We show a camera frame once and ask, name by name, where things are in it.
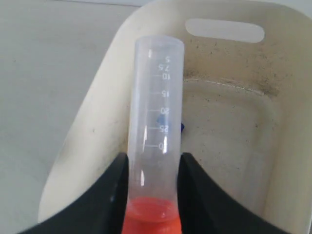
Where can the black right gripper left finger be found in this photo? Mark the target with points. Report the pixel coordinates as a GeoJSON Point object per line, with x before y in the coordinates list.
{"type": "Point", "coordinates": [99, 210]}

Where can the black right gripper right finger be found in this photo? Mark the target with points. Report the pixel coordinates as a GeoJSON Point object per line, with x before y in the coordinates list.
{"type": "Point", "coordinates": [205, 208]}

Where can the orange capped marker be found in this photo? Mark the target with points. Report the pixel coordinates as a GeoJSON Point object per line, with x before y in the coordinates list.
{"type": "Point", "coordinates": [154, 139]}

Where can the cream bin with bird picture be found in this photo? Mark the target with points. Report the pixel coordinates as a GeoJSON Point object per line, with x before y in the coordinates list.
{"type": "Point", "coordinates": [247, 105]}

